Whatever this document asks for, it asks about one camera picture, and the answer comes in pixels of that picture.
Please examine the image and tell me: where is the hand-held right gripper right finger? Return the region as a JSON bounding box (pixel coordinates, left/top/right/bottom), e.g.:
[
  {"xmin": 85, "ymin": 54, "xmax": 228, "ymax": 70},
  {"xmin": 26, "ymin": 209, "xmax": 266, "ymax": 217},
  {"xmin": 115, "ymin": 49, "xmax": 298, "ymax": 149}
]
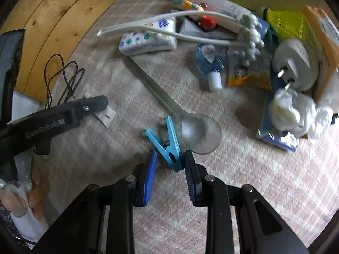
[{"xmin": 184, "ymin": 150, "xmax": 310, "ymax": 254}]

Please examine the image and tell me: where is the checked tablecloth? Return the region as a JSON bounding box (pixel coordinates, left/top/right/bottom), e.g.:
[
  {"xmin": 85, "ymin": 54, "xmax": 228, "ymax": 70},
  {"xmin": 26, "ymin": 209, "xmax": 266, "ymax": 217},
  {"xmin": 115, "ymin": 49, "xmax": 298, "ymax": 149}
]
[{"xmin": 34, "ymin": 0, "xmax": 339, "ymax": 254}]

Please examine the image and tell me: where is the white plastic massager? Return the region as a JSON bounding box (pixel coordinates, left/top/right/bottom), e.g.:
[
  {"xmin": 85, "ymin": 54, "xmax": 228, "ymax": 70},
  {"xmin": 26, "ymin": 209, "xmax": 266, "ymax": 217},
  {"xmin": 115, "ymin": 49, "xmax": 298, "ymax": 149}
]
[{"xmin": 97, "ymin": 11, "xmax": 265, "ymax": 66}]

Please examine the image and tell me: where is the red toy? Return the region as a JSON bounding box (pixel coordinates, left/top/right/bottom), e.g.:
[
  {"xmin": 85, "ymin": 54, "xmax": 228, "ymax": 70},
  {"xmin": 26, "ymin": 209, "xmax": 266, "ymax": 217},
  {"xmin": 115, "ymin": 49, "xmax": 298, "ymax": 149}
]
[{"xmin": 199, "ymin": 16, "xmax": 216, "ymax": 31}]

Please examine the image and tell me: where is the white printed tube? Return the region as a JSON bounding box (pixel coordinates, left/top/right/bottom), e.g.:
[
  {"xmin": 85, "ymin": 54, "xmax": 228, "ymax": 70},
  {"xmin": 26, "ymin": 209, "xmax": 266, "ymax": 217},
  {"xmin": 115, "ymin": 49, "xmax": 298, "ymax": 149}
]
[{"xmin": 172, "ymin": 0, "xmax": 255, "ymax": 19}]

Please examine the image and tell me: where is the blue foil packet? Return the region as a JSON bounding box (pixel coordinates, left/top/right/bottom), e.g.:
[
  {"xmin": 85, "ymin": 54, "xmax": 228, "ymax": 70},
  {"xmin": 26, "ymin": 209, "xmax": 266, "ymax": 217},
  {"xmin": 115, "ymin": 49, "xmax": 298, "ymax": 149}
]
[{"xmin": 256, "ymin": 95, "xmax": 301, "ymax": 152}]

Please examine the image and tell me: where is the black screen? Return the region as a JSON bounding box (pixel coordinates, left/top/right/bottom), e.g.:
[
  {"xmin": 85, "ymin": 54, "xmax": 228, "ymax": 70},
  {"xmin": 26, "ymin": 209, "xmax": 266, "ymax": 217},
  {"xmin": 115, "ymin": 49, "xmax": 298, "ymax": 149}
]
[{"xmin": 0, "ymin": 29, "xmax": 26, "ymax": 123}]

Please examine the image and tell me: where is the clear plastic bag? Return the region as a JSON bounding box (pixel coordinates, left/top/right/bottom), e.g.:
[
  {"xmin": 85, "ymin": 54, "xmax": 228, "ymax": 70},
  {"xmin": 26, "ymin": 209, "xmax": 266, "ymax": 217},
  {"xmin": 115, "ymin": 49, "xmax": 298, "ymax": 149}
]
[{"xmin": 0, "ymin": 153, "xmax": 51, "ymax": 244}]

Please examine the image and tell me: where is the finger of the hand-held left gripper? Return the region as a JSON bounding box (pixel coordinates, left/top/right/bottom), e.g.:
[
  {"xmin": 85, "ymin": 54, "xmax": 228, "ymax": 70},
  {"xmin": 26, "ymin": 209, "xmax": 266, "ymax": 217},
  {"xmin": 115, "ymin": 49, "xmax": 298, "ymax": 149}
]
[{"xmin": 70, "ymin": 95, "xmax": 109, "ymax": 117}]

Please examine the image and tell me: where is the orange box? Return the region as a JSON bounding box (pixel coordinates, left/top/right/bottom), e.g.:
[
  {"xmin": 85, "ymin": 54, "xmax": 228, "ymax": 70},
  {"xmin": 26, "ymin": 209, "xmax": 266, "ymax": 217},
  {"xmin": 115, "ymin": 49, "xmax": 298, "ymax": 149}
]
[{"xmin": 302, "ymin": 5, "xmax": 339, "ymax": 106}]

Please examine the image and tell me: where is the metal spoon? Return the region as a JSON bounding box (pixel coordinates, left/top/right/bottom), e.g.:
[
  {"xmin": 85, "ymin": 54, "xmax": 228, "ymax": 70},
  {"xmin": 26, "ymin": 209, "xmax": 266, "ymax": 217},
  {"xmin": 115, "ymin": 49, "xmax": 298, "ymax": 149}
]
[{"xmin": 124, "ymin": 55, "xmax": 222, "ymax": 154}]

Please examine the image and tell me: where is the white printed tissue pack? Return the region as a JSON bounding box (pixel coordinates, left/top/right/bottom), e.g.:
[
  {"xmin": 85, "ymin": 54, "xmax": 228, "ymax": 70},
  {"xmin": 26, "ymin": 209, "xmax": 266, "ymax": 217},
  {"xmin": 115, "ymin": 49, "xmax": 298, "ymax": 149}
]
[{"xmin": 118, "ymin": 18, "xmax": 178, "ymax": 56}]

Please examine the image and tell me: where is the thin black cable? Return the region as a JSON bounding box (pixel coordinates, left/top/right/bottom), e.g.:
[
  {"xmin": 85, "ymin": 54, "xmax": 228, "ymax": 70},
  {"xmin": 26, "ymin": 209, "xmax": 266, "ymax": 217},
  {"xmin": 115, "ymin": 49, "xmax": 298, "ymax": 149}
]
[{"xmin": 44, "ymin": 54, "xmax": 85, "ymax": 109}]

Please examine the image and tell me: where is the yellow snack packet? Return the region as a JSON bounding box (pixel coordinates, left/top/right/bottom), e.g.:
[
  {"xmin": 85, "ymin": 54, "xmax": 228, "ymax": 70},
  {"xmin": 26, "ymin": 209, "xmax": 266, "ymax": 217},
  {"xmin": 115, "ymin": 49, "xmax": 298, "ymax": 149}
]
[{"xmin": 227, "ymin": 53, "xmax": 273, "ymax": 92}]

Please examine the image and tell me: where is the white plug adapter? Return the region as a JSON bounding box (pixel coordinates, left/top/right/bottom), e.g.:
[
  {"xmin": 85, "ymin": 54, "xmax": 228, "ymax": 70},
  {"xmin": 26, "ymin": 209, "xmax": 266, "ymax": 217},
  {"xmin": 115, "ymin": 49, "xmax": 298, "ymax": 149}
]
[{"xmin": 272, "ymin": 38, "xmax": 320, "ymax": 92}]

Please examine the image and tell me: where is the crumpled white plastic bag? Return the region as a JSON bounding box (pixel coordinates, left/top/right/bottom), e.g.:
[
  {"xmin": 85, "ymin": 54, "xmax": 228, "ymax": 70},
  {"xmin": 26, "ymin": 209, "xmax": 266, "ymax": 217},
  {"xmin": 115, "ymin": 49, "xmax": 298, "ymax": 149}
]
[{"xmin": 267, "ymin": 88, "xmax": 334, "ymax": 140}]

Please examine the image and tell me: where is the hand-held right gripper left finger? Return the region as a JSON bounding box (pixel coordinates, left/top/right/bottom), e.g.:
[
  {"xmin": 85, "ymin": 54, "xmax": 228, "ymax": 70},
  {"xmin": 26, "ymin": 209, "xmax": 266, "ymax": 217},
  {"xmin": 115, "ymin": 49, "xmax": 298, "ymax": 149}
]
[{"xmin": 32, "ymin": 150, "xmax": 158, "ymax": 254}]

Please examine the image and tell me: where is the blue clothespin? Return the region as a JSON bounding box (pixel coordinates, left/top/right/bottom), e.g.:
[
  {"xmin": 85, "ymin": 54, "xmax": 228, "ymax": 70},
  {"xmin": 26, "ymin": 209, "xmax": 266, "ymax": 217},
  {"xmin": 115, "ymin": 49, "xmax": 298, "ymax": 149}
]
[{"xmin": 145, "ymin": 116, "xmax": 184, "ymax": 172}]

